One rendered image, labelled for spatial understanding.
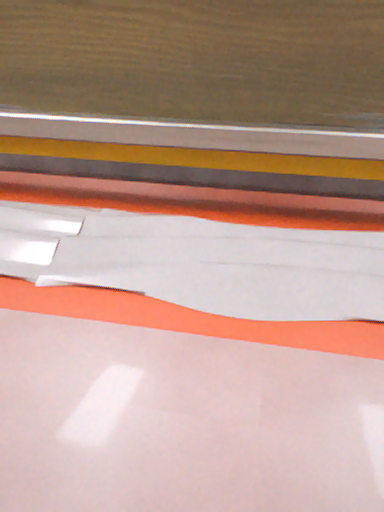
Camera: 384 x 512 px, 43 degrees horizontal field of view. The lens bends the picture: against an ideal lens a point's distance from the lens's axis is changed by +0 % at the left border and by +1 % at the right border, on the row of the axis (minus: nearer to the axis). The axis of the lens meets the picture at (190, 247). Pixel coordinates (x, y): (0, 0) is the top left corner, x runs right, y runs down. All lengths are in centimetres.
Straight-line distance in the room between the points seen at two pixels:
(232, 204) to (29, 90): 11
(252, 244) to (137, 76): 9
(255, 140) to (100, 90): 7
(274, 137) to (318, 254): 6
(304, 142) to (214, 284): 8
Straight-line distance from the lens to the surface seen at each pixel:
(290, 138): 20
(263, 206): 23
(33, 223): 20
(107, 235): 19
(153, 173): 24
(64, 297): 16
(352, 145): 21
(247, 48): 21
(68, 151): 25
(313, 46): 21
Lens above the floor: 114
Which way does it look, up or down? 33 degrees down
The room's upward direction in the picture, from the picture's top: 1 degrees counter-clockwise
